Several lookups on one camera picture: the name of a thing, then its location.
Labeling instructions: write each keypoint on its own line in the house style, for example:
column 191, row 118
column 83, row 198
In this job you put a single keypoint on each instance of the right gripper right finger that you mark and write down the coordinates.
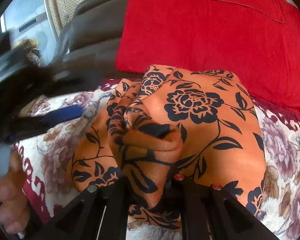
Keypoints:
column 210, row 212

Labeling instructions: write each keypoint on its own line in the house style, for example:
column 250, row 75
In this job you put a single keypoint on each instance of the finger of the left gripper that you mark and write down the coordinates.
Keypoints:
column 26, row 127

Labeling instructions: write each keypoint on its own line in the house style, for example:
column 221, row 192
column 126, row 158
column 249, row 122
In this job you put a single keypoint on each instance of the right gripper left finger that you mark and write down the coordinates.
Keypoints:
column 96, row 213

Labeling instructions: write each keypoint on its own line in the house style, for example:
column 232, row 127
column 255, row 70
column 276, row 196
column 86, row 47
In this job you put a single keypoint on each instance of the orange floral blouse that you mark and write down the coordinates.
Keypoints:
column 200, row 124

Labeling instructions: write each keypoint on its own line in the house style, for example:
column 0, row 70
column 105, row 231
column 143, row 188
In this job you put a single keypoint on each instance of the person's left hand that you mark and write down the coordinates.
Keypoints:
column 14, row 211

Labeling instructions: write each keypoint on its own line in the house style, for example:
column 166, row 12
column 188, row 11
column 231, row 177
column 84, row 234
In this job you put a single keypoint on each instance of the floral plush blanket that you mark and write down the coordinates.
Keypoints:
column 46, row 157

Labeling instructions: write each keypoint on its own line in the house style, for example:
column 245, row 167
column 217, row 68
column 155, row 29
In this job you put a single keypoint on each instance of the decorated vase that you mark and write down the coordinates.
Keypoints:
column 31, row 45

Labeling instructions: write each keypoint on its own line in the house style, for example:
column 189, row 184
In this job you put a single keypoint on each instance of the red folded garment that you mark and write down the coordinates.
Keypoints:
column 258, row 40

